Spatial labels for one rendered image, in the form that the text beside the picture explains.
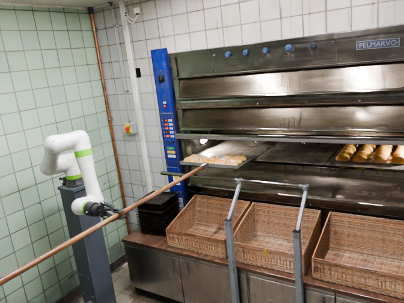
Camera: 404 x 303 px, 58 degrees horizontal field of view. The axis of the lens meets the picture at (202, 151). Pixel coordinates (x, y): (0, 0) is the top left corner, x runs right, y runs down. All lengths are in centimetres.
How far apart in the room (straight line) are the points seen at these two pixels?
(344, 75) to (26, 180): 253
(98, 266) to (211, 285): 92
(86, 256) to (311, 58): 222
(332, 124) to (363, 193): 53
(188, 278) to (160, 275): 30
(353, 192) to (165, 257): 154
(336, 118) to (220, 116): 92
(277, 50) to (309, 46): 24
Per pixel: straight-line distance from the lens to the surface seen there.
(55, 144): 251
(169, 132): 332
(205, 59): 305
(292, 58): 275
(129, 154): 376
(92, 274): 319
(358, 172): 277
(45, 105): 338
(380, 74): 262
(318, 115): 273
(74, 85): 357
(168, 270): 320
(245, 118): 293
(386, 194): 280
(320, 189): 287
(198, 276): 303
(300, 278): 253
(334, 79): 267
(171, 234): 305
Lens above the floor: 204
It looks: 14 degrees down
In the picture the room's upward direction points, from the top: 6 degrees counter-clockwise
